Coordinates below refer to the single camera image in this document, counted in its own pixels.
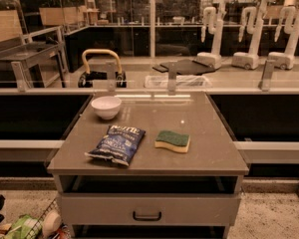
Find clear plastic bin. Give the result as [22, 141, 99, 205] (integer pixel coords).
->
[144, 75, 212, 89]

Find wire basket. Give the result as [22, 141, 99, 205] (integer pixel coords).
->
[24, 199, 60, 239]

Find white cup in basket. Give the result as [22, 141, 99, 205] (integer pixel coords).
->
[42, 210, 62, 238]

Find right white background robot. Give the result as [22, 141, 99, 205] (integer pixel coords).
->
[268, 6, 299, 70]

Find grey counter cabinet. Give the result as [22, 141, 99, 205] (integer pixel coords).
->
[48, 92, 248, 239]

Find grey metal side table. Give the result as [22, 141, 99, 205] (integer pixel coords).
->
[0, 42, 67, 88]

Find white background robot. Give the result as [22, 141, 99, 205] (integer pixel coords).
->
[268, 6, 299, 70]
[195, 0, 234, 70]
[231, 0, 276, 70]

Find white ceramic bowl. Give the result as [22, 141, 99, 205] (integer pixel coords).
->
[91, 96, 122, 120]

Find grey drawer front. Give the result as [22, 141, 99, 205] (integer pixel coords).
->
[58, 193, 240, 226]

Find black floor mat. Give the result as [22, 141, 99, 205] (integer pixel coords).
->
[152, 59, 215, 75]

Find black drawer handle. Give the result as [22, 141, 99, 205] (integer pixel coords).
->
[133, 211, 162, 222]

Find left white background robot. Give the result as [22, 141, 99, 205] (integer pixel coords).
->
[195, 0, 234, 70]

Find middle white background robot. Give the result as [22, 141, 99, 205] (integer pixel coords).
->
[231, 0, 276, 70]

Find green yellow sponge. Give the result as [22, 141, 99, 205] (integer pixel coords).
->
[154, 130, 190, 153]

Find wooden planter box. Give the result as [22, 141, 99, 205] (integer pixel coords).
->
[39, 6, 86, 26]

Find blue chip bag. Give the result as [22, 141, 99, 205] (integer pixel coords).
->
[85, 124, 146, 166]

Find green snack bag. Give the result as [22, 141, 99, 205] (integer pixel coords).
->
[4, 215, 36, 239]

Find yellow handled black cart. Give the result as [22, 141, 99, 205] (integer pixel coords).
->
[78, 49, 127, 90]

